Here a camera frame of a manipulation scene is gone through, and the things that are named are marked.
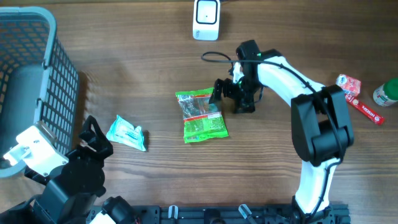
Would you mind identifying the grey plastic mesh basket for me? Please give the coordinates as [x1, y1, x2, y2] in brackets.
[0, 6, 80, 179]

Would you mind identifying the small red sauce sachet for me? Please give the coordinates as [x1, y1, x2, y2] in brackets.
[336, 74, 361, 96]

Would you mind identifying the green clear snack bag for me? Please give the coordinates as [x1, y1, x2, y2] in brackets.
[175, 87, 229, 143]

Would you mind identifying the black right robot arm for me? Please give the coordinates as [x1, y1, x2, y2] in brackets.
[210, 40, 354, 223]

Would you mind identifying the green lid jar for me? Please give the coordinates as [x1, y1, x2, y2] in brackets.
[373, 78, 398, 107]

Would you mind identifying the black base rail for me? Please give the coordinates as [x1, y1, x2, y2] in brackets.
[80, 203, 351, 224]

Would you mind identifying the white barcode scanner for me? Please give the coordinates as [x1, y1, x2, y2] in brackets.
[192, 0, 221, 41]

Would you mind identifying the light blue small packet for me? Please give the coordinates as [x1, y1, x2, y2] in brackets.
[106, 115, 147, 152]

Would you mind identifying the red Nescafe coffee stick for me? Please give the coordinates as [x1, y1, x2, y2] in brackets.
[345, 94, 385, 125]

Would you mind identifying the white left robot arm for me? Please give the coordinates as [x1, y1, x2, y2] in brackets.
[1, 116, 113, 223]

